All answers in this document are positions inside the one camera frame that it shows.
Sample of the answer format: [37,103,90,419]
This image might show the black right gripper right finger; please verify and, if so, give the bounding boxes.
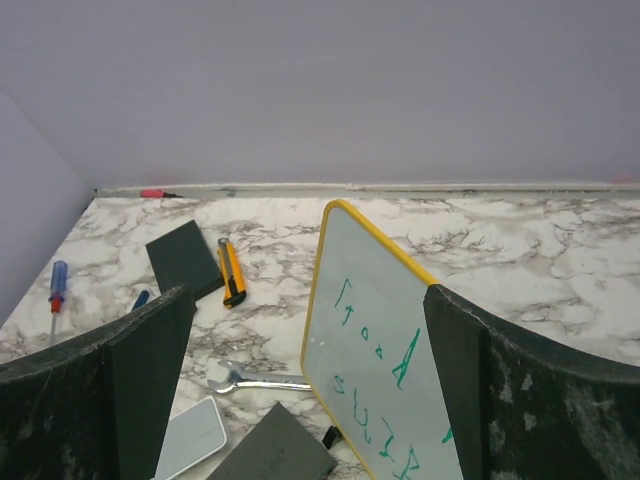
[423,284,639,479]

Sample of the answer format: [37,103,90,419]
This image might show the white grey rectangular eraser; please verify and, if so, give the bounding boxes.
[154,396,227,480]

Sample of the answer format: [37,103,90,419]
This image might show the blue red screwdriver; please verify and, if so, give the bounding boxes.
[48,260,68,346]

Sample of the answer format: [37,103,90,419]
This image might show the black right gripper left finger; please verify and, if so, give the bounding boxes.
[1,287,194,479]

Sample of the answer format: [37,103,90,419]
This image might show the large dark grey foam block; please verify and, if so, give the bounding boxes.
[209,403,337,480]

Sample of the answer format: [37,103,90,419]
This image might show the yellow black utility knife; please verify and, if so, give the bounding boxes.
[218,237,247,309]

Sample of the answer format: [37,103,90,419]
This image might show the small dark grey foam block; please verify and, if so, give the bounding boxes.
[146,220,224,300]

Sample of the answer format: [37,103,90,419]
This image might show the red marker on rail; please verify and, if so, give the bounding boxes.
[140,189,181,199]

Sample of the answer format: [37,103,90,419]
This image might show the blue handled pliers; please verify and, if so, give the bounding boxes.
[131,290,150,311]

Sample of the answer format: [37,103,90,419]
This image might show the silver open-end wrench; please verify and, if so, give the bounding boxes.
[207,360,312,395]

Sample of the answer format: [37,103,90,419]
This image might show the yellow framed whiteboard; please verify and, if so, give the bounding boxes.
[300,200,463,479]

